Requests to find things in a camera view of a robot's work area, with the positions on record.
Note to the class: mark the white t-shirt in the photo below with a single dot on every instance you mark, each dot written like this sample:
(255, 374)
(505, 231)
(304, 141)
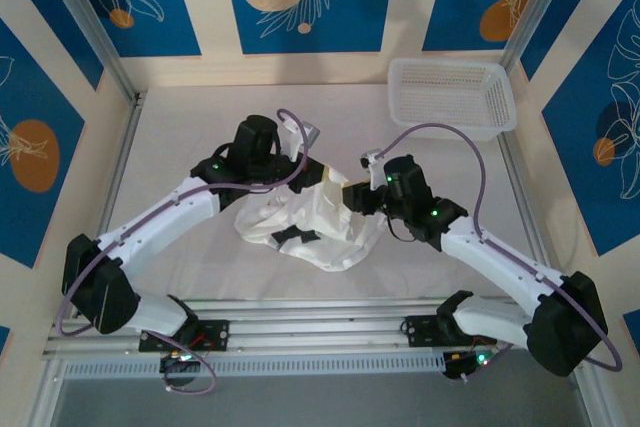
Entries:
(310, 257)

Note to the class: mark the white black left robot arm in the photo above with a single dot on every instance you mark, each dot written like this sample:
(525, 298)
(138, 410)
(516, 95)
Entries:
(165, 217)

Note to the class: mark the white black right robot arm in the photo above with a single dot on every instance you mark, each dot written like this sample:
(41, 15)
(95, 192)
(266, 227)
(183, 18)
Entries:
(500, 257)

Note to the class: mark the white plastic mesh basket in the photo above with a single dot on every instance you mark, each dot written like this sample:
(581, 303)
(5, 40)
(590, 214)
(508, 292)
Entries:
(440, 97)

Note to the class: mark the black controller board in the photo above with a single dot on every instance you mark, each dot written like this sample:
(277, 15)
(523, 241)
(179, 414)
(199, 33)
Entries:
(180, 369)
(462, 364)

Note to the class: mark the aluminium table side rail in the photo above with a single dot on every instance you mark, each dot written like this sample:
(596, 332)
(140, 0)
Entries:
(115, 172)
(525, 207)

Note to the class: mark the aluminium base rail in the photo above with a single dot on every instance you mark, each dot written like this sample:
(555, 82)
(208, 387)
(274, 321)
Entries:
(310, 327)

